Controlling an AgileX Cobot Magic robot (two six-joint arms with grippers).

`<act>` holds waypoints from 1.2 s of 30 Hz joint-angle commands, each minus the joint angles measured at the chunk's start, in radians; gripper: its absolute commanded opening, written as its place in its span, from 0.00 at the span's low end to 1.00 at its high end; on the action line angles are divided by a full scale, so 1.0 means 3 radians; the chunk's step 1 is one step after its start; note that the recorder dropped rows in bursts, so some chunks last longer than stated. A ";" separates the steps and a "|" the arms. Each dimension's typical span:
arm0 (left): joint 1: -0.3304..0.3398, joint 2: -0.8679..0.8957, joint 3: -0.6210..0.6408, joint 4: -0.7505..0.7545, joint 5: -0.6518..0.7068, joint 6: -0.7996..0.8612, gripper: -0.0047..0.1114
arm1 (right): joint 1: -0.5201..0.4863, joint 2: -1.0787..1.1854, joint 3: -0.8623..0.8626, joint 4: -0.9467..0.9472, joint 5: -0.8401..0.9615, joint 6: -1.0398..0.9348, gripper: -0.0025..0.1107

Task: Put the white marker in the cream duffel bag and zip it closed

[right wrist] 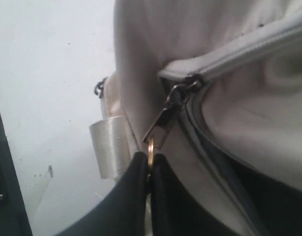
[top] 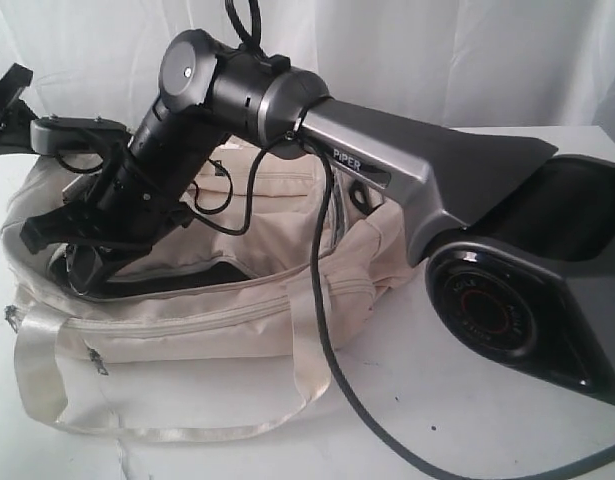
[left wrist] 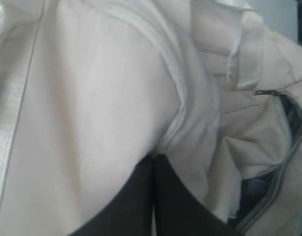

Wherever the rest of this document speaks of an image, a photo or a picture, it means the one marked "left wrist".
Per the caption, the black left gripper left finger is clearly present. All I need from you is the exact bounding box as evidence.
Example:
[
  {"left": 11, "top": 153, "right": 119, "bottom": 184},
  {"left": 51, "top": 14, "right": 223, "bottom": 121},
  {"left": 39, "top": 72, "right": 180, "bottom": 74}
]
[{"left": 71, "top": 156, "right": 153, "bottom": 236}]

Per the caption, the cream white duffel bag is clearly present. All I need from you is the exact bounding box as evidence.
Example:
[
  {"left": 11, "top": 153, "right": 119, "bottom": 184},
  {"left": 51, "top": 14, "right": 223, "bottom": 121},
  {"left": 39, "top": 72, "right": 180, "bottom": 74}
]
[{"left": 0, "top": 0, "right": 302, "bottom": 236}]

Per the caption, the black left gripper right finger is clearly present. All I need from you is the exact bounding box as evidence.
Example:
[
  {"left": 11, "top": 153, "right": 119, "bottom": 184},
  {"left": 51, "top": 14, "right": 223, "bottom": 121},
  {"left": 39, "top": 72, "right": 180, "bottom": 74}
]
[{"left": 153, "top": 154, "right": 239, "bottom": 236}]

